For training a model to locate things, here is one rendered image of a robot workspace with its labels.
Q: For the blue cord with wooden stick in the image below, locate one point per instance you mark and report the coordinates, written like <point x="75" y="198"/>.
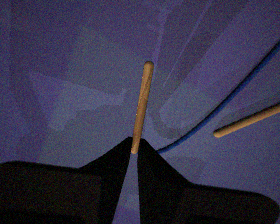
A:
<point x="144" y="94"/>

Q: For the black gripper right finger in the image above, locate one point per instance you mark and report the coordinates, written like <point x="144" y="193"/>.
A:
<point x="167" y="197"/>

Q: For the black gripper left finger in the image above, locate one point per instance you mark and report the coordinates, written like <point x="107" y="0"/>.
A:
<point x="90" y="192"/>

